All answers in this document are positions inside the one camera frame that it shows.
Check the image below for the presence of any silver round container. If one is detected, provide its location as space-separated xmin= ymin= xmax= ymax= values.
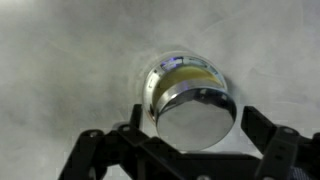
xmin=142 ymin=54 xmax=230 ymax=123

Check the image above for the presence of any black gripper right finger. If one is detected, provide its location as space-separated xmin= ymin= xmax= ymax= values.
xmin=241 ymin=106 xmax=320 ymax=180

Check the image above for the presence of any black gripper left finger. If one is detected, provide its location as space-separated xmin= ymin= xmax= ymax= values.
xmin=58 ymin=103 xmax=183 ymax=180

